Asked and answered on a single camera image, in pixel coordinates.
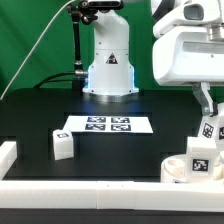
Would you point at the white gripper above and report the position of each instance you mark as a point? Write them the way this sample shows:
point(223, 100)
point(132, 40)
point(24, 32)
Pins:
point(189, 46)

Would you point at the white round stool seat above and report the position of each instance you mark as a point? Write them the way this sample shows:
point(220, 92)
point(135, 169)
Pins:
point(173, 170)

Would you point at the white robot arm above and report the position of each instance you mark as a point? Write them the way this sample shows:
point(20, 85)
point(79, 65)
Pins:
point(111, 76)

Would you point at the white marker sheet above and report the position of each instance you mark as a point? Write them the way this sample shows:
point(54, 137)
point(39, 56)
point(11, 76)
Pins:
point(108, 124)

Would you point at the black camera on mount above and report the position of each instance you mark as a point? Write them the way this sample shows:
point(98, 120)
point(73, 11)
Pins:
point(102, 4)

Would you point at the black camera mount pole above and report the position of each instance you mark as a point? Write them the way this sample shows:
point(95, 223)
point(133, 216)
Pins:
point(78, 82)

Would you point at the white front rail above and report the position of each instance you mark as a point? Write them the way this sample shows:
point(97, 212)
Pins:
point(111, 195)

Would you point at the white left rail block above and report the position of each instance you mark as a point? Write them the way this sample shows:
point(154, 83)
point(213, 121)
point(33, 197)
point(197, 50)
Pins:
point(8, 155)

